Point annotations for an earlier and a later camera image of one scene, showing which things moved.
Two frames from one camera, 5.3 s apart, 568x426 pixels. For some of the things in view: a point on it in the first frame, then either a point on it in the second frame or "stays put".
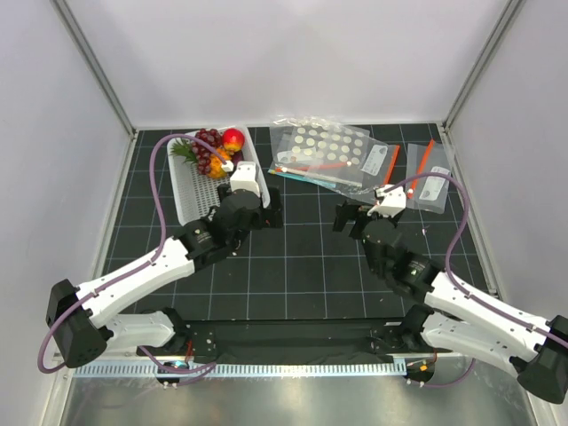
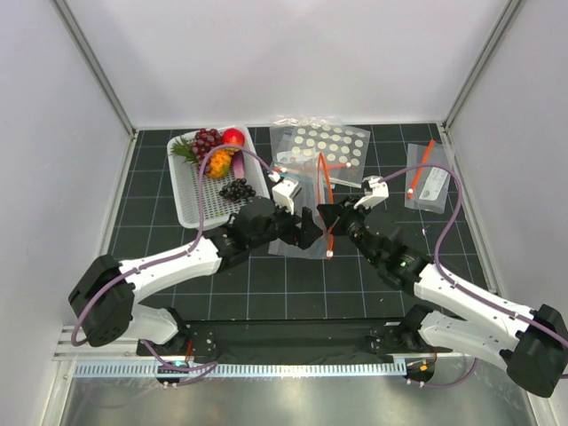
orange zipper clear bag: [358, 165] -> [310, 170]
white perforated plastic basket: [194, 193] stays put
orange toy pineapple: [184, 150] stays put
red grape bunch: [201, 153] stays put
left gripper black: [270, 216] -> [303, 236]
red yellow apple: [233, 139] stays put
